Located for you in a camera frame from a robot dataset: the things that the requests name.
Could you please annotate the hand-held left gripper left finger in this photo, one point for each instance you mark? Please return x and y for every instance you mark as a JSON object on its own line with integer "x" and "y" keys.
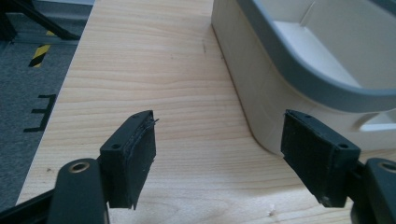
{"x": 130, "y": 168}

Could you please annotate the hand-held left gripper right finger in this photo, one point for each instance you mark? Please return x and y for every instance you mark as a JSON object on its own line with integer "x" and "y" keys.
{"x": 317, "y": 158}

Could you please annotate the cream plastic bin grey rim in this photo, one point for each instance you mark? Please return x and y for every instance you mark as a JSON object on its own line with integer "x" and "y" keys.
{"x": 299, "y": 62}

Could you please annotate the black tape floor marking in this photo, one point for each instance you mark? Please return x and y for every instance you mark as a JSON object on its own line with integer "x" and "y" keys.
{"x": 41, "y": 112}

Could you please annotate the yellow black hazard tape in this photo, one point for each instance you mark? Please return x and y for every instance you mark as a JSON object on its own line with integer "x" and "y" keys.
{"x": 39, "y": 55}

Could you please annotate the black metal stand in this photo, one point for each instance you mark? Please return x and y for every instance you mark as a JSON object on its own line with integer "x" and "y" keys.
{"x": 28, "y": 18}

